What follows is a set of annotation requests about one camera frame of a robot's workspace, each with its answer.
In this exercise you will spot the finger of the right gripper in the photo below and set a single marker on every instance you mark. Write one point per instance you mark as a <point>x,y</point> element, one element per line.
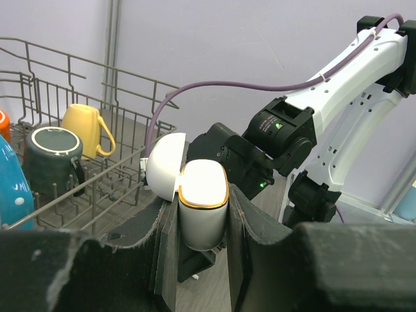
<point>192,262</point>

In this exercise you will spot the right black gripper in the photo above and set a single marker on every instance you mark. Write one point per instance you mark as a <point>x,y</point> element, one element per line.
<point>245,165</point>

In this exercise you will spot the grey mug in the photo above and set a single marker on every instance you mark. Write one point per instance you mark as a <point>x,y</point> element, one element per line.
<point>52,160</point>

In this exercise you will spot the orange mug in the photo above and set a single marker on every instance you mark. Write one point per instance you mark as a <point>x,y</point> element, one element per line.
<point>5,125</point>

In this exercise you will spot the blue plate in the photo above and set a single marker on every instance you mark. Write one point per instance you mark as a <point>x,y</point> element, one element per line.
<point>16,196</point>

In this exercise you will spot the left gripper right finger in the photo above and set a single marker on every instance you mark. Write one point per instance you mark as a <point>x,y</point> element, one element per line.
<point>316,266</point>

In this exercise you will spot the white charging case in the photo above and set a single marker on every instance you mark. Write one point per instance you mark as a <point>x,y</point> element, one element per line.
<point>201,187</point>

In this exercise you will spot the yellow mug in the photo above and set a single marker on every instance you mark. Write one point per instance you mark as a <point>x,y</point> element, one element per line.
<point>86,122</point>

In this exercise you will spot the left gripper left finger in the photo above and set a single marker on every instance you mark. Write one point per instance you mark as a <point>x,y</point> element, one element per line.
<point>131,268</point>

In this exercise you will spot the grey wire dish rack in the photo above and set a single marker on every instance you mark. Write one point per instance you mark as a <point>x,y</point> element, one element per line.
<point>38,84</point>

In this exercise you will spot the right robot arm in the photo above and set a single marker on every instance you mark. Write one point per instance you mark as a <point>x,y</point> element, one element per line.
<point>320,127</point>

